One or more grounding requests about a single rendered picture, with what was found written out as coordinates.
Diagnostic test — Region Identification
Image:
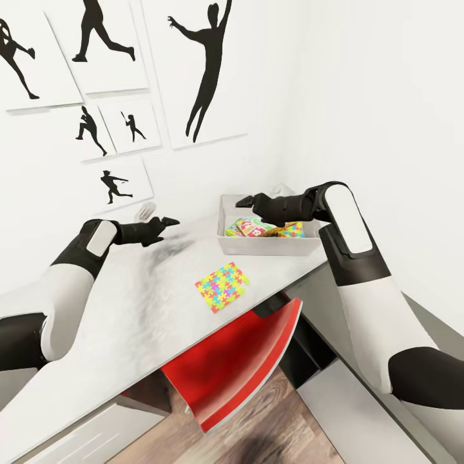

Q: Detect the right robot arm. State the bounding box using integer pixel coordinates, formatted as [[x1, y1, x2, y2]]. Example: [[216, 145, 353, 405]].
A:
[[235, 181, 464, 464]]

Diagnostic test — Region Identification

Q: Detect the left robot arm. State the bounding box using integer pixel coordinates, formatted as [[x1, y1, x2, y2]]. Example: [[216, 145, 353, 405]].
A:
[[0, 202, 180, 411]]

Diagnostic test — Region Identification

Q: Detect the jigsaw puzzle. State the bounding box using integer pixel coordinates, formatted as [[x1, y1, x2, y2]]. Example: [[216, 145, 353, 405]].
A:
[[195, 262, 251, 314], [276, 222, 302, 238]]

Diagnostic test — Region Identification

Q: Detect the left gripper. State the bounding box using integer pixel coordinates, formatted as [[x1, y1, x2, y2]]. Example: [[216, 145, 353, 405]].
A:
[[133, 217, 180, 247]]

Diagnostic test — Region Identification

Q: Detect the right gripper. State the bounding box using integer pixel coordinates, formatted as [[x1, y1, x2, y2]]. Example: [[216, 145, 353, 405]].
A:
[[235, 193, 293, 229]]

